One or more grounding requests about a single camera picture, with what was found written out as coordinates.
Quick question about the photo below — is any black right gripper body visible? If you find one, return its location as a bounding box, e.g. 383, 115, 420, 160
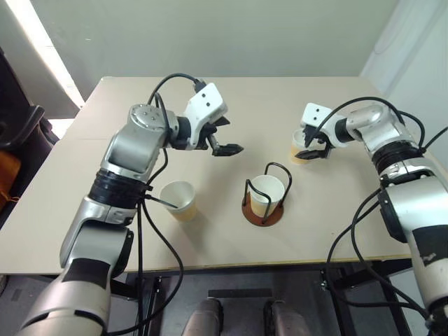
316, 132, 332, 160

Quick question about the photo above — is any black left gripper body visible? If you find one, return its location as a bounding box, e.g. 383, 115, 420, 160
199, 122, 219, 151

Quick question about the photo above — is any white and tan paper cup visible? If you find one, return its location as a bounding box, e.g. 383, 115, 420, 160
289, 128, 316, 166
160, 180, 197, 223
248, 174, 285, 220

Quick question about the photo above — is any dark rounded robot foot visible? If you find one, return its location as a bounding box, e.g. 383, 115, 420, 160
187, 297, 225, 336
263, 300, 311, 336

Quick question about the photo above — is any black chair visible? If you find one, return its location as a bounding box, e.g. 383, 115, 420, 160
0, 45, 61, 221

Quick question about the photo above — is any orange cushion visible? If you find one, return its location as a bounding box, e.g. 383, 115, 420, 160
0, 150, 23, 211

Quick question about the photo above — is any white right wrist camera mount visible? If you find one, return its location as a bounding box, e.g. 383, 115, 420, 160
300, 102, 334, 132

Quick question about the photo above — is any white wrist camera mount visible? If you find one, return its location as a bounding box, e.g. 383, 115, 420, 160
300, 102, 334, 132
183, 83, 230, 152

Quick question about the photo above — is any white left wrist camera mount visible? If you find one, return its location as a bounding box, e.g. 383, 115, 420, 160
183, 83, 230, 152

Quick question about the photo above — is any black wire cup holder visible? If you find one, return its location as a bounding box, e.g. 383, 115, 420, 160
241, 162, 293, 228

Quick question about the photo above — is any black metal table frame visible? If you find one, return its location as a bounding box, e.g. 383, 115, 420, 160
111, 258, 414, 336

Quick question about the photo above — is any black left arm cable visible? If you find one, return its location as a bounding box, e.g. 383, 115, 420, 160
104, 72, 207, 336

